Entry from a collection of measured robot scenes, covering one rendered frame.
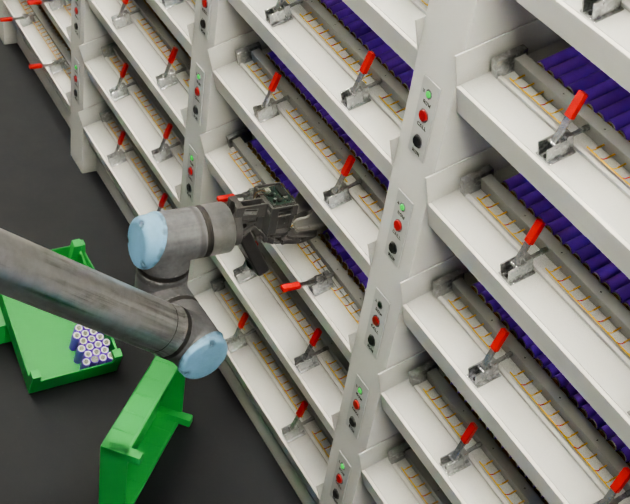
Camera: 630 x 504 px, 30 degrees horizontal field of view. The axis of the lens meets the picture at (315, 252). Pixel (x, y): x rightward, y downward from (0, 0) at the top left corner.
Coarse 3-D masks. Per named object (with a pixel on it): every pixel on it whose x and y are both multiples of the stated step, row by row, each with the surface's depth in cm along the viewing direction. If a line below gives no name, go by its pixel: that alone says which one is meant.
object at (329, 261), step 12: (240, 144) 232; (252, 156) 229; (240, 168) 229; (252, 168) 227; (264, 168) 226; (264, 180) 224; (312, 240) 211; (312, 252) 211; (324, 252) 209; (324, 264) 209; (336, 264) 207; (336, 276) 205; (348, 276) 204; (348, 288) 202; (360, 300) 200
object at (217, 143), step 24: (240, 120) 233; (216, 144) 234; (216, 168) 231; (240, 192) 226; (288, 264) 211; (312, 264) 211; (336, 288) 206; (312, 312) 209; (336, 312) 202; (336, 336) 200
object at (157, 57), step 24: (96, 0) 276; (120, 0) 275; (144, 0) 271; (120, 24) 267; (144, 24) 265; (120, 48) 269; (144, 48) 261; (168, 48) 259; (144, 72) 255; (168, 72) 251; (168, 96) 248
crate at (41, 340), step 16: (80, 240) 263; (80, 256) 264; (0, 304) 257; (16, 304) 259; (16, 320) 257; (32, 320) 259; (48, 320) 260; (64, 320) 261; (16, 336) 250; (32, 336) 257; (48, 336) 258; (64, 336) 259; (16, 352) 253; (32, 352) 255; (48, 352) 256; (64, 352) 257; (112, 352) 252; (32, 368) 253; (48, 368) 254; (64, 368) 255; (96, 368) 253; (112, 368) 257; (32, 384) 246; (48, 384) 250
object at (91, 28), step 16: (80, 16) 286; (80, 32) 289; (96, 32) 288; (80, 64) 294; (80, 80) 297; (80, 96) 300; (96, 96) 300; (80, 128) 306; (80, 144) 309; (80, 160) 312; (96, 160) 313
